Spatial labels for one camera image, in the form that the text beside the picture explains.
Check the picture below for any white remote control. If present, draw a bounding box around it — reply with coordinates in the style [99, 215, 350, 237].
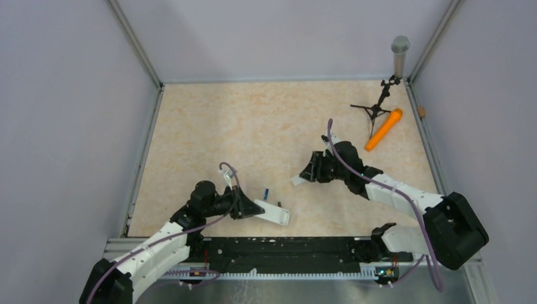
[253, 199, 291, 226]

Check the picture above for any white battery cover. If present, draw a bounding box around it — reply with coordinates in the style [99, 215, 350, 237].
[291, 175, 305, 186]

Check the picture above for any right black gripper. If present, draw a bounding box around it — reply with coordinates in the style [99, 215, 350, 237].
[300, 151, 349, 184]

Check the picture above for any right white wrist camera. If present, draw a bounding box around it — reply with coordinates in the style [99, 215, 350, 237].
[321, 133, 341, 146]

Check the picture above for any black mini tripod stand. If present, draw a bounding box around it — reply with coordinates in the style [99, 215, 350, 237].
[350, 75, 401, 139]

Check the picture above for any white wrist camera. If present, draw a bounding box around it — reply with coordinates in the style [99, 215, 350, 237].
[321, 133, 341, 146]
[220, 167, 236, 189]

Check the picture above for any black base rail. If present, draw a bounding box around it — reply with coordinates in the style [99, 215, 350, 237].
[186, 237, 414, 274]

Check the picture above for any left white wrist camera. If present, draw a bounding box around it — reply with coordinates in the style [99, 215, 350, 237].
[220, 167, 236, 189]

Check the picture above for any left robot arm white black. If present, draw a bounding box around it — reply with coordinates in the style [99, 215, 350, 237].
[79, 180, 265, 303]

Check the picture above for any orange toy microphone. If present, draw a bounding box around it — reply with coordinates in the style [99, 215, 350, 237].
[365, 108, 403, 151]

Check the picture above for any small tan block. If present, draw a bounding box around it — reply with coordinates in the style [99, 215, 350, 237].
[417, 106, 426, 119]

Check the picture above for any grey metal cylinder post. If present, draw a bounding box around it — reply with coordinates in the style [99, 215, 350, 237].
[391, 35, 410, 79]

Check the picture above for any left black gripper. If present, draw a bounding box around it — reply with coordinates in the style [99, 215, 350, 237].
[203, 185, 265, 220]

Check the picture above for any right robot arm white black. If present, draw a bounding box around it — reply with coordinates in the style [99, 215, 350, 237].
[291, 141, 490, 270]

